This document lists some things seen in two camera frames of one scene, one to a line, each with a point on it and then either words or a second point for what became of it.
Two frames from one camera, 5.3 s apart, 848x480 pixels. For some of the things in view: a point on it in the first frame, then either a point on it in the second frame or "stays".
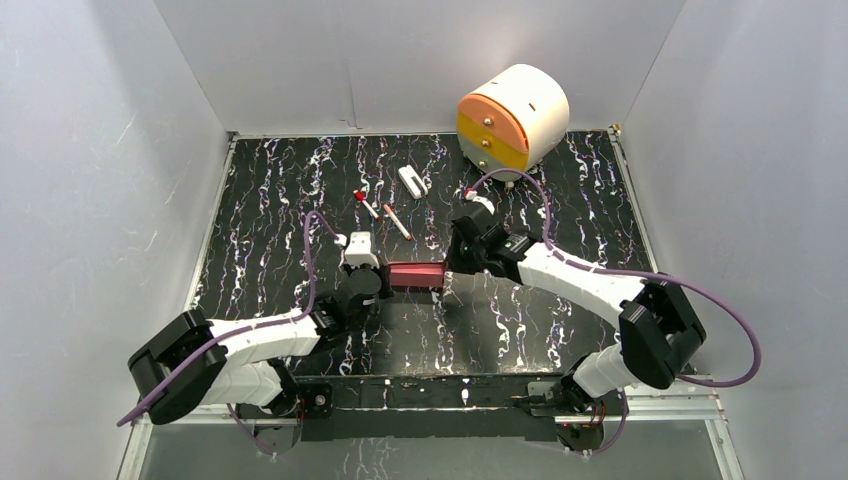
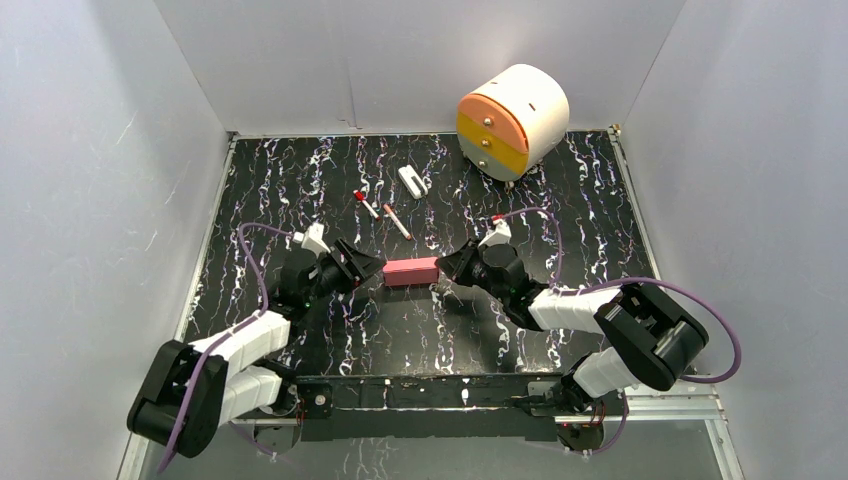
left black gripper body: [383, 278] → [344, 262]
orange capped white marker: [397, 221] stays
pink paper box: [419, 274] stays
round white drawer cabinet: [515, 121] stays
